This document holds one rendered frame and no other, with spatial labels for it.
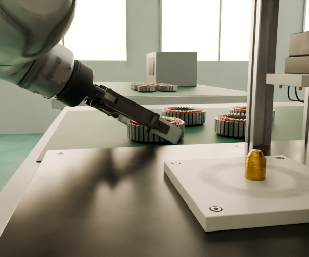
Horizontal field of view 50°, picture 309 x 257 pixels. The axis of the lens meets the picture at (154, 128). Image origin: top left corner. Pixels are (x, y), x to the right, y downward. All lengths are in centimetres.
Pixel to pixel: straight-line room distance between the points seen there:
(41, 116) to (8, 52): 450
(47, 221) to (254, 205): 16
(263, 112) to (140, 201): 29
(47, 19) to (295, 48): 24
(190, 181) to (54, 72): 29
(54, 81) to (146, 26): 436
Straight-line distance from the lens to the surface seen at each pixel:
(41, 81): 53
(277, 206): 28
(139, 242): 24
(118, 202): 30
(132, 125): 62
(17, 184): 44
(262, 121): 54
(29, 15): 32
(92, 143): 63
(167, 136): 60
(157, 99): 165
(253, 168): 33
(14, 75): 53
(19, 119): 492
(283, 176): 35
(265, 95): 53
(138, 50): 481
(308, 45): 35
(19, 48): 36
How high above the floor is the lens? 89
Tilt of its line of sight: 10 degrees down
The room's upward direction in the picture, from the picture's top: straight up
